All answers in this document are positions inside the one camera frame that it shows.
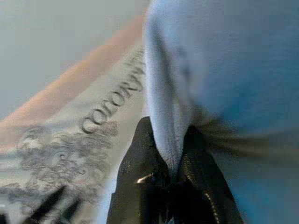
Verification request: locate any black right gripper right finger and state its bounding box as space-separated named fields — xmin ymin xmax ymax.
xmin=172 ymin=126 xmax=245 ymax=224

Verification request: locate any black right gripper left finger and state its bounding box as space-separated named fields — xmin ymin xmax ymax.
xmin=107 ymin=116 xmax=175 ymax=224

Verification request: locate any blue cloth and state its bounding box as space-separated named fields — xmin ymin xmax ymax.
xmin=142 ymin=0 xmax=299 ymax=224

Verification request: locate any grey patterned mattress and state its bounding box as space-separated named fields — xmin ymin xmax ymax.
xmin=0 ymin=14 xmax=150 ymax=224

